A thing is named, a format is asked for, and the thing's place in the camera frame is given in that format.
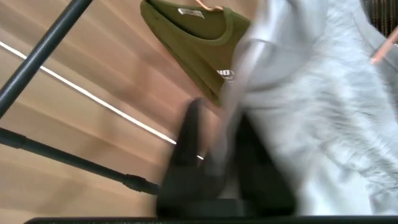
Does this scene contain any black clothes rack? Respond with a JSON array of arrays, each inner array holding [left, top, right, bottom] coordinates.
[[0, 0, 161, 197]]

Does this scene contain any pale grey garment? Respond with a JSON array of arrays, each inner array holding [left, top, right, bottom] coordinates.
[[204, 0, 398, 217]]

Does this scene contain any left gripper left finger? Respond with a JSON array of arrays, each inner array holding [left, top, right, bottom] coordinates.
[[156, 97, 226, 218]]

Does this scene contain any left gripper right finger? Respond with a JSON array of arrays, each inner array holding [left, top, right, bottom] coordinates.
[[228, 114, 297, 218]]

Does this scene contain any green sleeveless shirt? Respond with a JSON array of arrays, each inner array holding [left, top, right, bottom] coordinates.
[[139, 0, 251, 107]]

